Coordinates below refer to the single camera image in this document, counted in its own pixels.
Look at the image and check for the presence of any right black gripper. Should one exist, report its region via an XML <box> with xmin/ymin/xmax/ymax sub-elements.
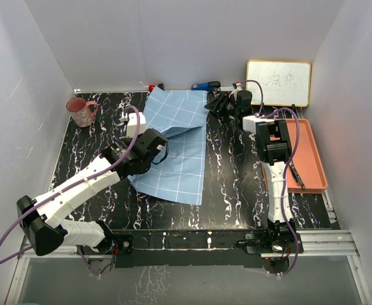
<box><xmin>204</xmin><ymin>92</ymin><xmax>238</xmax><ymax>118</ymax></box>

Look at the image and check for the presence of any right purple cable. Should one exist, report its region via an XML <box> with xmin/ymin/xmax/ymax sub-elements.
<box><xmin>241</xmin><ymin>79</ymin><xmax>300</xmax><ymax>276</ymax></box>

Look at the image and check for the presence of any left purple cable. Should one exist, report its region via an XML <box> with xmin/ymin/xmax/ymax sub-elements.
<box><xmin>0</xmin><ymin>105</ymin><xmax>141</xmax><ymax>276</ymax></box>

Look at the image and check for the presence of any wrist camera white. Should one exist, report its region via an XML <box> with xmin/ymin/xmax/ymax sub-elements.
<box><xmin>120</xmin><ymin>112</ymin><xmax>146</xmax><ymax>137</ymax></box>
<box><xmin>229</xmin><ymin>81</ymin><xmax>242</xmax><ymax>100</ymax></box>

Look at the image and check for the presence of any orange plastic tray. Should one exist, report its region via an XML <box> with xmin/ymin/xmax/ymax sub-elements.
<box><xmin>259</xmin><ymin>118</ymin><xmax>328</xmax><ymax>194</ymax></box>

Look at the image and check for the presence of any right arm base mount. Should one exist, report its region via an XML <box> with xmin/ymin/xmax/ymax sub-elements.
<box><xmin>235</xmin><ymin>232</ymin><xmax>304</xmax><ymax>254</ymax></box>

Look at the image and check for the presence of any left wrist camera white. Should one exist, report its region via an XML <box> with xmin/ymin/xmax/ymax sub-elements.
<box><xmin>120</xmin><ymin>112</ymin><xmax>146</xmax><ymax>137</ymax></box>

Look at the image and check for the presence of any blue checked tablecloth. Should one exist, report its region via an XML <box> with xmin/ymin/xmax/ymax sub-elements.
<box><xmin>129</xmin><ymin>88</ymin><xmax>209</xmax><ymax>206</ymax></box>

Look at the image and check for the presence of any aluminium frame rail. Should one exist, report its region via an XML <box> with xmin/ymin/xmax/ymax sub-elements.
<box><xmin>25</xmin><ymin>229</ymin><xmax>357</xmax><ymax>257</ymax></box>

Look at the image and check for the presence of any blue patterned knife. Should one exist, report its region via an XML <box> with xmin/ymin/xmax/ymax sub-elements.
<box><xmin>289</xmin><ymin>162</ymin><xmax>307</xmax><ymax>191</ymax></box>

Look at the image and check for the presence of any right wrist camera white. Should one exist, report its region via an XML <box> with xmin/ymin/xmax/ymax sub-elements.
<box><xmin>229</xmin><ymin>81</ymin><xmax>242</xmax><ymax>100</ymax></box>

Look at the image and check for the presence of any blue marker pen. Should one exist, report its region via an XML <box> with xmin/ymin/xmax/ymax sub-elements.
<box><xmin>191</xmin><ymin>81</ymin><xmax>221</xmax><ymax>92</ymax></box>

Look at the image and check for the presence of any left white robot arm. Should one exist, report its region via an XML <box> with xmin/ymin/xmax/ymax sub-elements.
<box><xmin>17</xmin><ymin>128</ymin><xmax>168</xmax><ymax>256</ymax></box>

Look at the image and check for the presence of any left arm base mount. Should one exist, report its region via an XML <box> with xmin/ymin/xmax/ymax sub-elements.
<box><xmin>93</xmin><ymin>226</ymin><xmax>134</xmax><ymax>256</ymax></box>

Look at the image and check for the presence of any purple cable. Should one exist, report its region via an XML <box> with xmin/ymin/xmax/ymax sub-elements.
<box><xmin>241</xmin><ymin>79</ymin><xmax>300</xmax><ymax>276</ymax></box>
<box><xmin>0</xmin><ymin>105</ymin><xmax>141</xmax><ymax>276</ymax></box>

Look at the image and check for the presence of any small framed whiteboard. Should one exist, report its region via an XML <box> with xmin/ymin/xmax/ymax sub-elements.
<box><xmin>245</xmin><ymin>60</ymin><xmax>312</xmax><ymax>107</ymax></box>

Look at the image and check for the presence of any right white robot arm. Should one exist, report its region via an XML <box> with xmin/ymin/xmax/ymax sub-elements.
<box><xmin>205</xmin><ymin>90</ymin><xmax>300</xmax><ymax>252</ymax></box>

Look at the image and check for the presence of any pink floral mug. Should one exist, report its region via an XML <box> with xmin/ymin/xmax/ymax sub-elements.
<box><xmin>66</xmin><ymin>97</ymin><xmax>99</xmax><ymax>128</ymax></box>

